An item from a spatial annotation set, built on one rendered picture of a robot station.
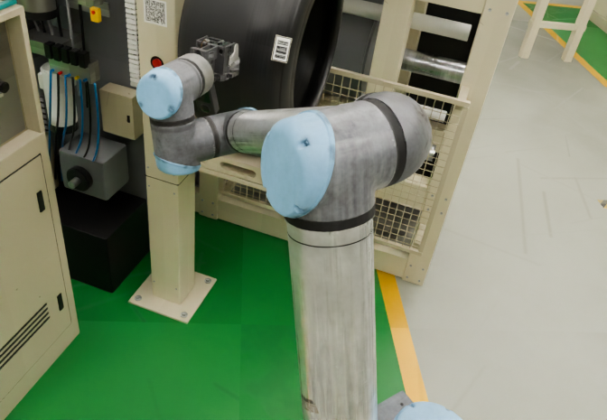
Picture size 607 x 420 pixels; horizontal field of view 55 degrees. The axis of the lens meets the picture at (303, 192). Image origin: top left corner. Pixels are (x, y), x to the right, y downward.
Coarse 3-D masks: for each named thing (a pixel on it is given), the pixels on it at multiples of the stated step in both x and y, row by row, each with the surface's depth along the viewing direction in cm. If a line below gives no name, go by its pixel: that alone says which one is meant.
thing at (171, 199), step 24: (168, 0) 164; (144, 24) 171; (168, 24) 169; (144, 48) 176; (168, 48) 173; (144, 72) 181; (144, 120) 191; (168, 192) 205; (192, 192) 217; (168, 216) 212; (192, 216) 223; (168, 240) 219; (192, 240) 231; (168, 264) 226; (192, 264) 238; (168, 288) 235
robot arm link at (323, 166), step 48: (288, 144) 66; (336, 144) 65; (384, 144) 68; (288, 192) 67; (336, 192) 66; (288, 240) 74; (336, 240) 69; (336, 288) 72; (336, 336) 74; (336, 384) 77
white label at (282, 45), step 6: (276, 36) 140; (282, 36) 140; (276, 42) 140; (282, 42) 140; (288, 42) 140; (276, 48) 140; (282, 48) 141; (288, 48) 141; (276, 54) 141; (282, 54) 141; (288, 54) 141; (276, 60) 141; (282, 60) 141
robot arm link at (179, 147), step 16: (160, 128) 114; (176, 128) 114; (192, 128) 117; (208, 128) 119; (160, 144) 115; (176, 144) 115; (192, 144) 117; (208, 144) 119; (160, 160) 117; (176, 160) 117; (192, 160) 119
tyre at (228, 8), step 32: (192, 0) 143; (224, 0) 141; (256, 0) 139; (288, 0) 140; (320, 0) 187; (192, 32) 144; (224, 32) 142; (256, 32) 140; (288, 32) 141; (320, 32) 193; (256, 64) 142; (288, 64) 145; (320, 64) 193; (224, 96) 150; (256, 96) 147; (288, 96) 152; (320, 96) 185
